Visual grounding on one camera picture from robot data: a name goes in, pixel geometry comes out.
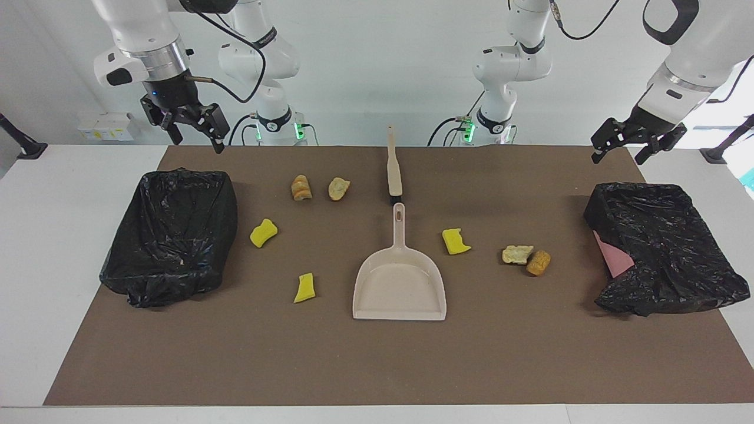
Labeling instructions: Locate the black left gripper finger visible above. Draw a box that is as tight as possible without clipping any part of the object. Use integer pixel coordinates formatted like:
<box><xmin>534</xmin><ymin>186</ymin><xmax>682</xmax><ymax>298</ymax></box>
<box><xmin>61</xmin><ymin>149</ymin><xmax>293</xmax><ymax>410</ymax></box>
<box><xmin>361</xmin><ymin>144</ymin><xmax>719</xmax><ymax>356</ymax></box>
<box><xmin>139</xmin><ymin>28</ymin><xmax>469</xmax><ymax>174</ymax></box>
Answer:
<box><xmin>635</xmin><ymin>124</ymin><xmax>687</xmax><ymax>165</ymax></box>
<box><xmin>591</xmin><ymin>120</ymin><xmax>630</xmax><ymax>164</ymax></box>

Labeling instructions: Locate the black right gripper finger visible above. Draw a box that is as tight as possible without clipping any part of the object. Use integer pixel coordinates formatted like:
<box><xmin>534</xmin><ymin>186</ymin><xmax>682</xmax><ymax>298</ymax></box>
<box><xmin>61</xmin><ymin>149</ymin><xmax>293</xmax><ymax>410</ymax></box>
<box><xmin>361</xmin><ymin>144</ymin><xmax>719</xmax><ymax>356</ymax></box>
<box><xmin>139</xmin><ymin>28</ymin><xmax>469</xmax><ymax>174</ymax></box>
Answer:
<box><xmin>140</xmin><ymin>96</ymin><xmax>183</xmax><ymax>145</ymax></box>
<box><xmin>194</xmin><ymin>104</ymin><xmax>230</xmax><ymax>154</ymax></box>

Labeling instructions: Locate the yellow sponge piece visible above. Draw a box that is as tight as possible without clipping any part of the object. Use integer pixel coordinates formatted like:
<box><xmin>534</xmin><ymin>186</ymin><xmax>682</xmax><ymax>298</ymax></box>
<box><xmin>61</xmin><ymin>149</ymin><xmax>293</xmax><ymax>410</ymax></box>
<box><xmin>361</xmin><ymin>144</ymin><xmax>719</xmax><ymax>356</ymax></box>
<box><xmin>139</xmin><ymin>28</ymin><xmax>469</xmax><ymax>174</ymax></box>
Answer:
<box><xmin>250</xmin><ymin>218</ymin><xmax>279</xmax><ymax>249</ymax></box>
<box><xmin>442</xmin><ymin>228</ymin><xmax>472</xmax><ymax>256</ymax></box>
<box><xmin>293</xmin><ymin>273</ymin><xmax>317</xmax><ymax>304</ymax></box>

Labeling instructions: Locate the brown fried croquette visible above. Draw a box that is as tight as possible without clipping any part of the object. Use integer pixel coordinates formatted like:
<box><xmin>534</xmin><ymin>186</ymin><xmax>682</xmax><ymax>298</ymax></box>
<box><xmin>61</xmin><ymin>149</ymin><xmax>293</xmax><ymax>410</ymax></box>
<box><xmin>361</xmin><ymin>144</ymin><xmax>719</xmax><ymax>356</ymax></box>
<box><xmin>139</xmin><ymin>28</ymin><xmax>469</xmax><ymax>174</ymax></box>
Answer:
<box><xmin>526</xmin><ymin>250</ymin><xmax>552</xmax><ymax>277</ymax></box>

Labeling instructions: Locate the pale crusty bread chunk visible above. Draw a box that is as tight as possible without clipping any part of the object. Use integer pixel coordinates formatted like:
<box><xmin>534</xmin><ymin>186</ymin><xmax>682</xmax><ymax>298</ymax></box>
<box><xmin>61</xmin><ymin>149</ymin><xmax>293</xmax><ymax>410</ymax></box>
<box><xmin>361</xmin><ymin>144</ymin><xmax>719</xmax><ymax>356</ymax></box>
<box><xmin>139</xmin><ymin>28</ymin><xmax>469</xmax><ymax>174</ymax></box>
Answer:
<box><xmin>502</xmin><ymin>245</ymin><xmax>534</xmax><ymax>265</ymax></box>

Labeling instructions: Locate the beige plastic dustpan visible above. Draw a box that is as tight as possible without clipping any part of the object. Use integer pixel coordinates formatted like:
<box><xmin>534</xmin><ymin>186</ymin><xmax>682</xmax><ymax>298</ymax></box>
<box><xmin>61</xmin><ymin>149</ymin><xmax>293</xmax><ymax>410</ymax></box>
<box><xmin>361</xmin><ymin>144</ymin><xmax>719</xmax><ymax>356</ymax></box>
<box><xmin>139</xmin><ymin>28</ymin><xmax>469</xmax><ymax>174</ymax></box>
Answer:
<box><xmin>352</xmin><ymin>203</ymin><xmax>447</xmax><ymax>322</ymax></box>

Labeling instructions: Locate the black plastic trash bag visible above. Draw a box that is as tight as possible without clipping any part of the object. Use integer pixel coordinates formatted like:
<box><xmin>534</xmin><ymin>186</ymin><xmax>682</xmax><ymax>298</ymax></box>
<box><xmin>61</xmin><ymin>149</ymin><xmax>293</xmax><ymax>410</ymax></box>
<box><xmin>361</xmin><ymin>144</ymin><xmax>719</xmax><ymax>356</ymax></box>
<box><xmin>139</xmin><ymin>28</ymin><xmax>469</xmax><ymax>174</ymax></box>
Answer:
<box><xmin>583</xmin><ymin>181</ymin><xmax>751</xmax><ymax>317</ymax></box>
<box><xmin>99</xmin><ymin>168</ymin><xmax>239</xmax><ymax>309</ymax></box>

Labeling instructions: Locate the pink trash bin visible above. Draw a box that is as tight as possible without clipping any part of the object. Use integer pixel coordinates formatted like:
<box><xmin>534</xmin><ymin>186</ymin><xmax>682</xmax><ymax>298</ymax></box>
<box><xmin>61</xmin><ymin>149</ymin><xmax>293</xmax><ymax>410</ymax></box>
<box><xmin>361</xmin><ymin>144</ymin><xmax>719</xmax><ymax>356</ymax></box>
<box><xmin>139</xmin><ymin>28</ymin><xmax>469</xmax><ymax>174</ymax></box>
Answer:
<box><xmin>592</xmin><ymin>230</ymin><xmax>636</xmax><ymax>279</ymax></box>

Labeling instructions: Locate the brown table mat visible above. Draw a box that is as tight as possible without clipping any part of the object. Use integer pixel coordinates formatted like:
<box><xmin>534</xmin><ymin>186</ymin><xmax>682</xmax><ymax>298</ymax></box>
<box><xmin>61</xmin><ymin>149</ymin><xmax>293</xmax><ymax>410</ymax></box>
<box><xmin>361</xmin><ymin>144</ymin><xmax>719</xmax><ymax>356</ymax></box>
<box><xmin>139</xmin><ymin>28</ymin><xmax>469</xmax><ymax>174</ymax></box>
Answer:
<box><xmin>44</xmin><ymin>145</ymin><xmax>754</xmax><ymax>406</ymax></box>

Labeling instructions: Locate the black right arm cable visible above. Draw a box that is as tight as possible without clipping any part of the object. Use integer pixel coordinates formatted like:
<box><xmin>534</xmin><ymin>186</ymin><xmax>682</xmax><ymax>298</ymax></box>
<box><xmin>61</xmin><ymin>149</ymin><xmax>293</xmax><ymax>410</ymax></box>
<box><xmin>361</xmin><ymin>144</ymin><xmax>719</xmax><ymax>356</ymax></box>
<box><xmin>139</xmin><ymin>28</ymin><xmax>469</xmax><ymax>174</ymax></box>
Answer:
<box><xmin>177</xmin><ymin>0</ymin><xmax>267</xmax><ymax>105</ymax></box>

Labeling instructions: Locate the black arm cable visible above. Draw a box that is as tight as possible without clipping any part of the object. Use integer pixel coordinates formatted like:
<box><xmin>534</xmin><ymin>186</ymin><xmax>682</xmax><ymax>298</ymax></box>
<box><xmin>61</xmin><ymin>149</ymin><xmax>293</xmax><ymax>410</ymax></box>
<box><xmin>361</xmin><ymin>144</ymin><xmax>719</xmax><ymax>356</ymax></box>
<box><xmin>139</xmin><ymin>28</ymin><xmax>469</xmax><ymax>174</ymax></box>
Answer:
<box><xmin>550</xmin><ymin>0</ymin><xmax>754</xmax><ymax>105</ymax></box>
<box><xmin>177</xmin><ymin>0</ymin><xmax>267</xmax><ymax>105</ymax></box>

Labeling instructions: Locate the white wall socket box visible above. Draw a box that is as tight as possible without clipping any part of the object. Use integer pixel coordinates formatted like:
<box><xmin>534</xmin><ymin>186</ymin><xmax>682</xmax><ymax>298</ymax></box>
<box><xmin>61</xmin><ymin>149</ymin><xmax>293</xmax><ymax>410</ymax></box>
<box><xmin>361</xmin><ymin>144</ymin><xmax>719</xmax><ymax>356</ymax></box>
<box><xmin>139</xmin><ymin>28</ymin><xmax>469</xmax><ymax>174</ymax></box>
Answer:
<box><xmin>78</xmin><ymin>112</ymin><xmax>142</xmax><ymax>142</ymax></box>

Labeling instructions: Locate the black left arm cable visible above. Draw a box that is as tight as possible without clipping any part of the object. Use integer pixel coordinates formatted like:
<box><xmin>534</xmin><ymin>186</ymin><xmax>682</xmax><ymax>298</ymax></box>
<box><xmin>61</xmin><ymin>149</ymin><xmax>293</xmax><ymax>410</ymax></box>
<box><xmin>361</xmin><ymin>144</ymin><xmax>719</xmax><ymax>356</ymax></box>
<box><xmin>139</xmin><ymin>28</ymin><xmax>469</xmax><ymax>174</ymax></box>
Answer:
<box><xmin>550</xmin><ymin>0</ymin><xmax>754</xmax><ymax>105</ymax></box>

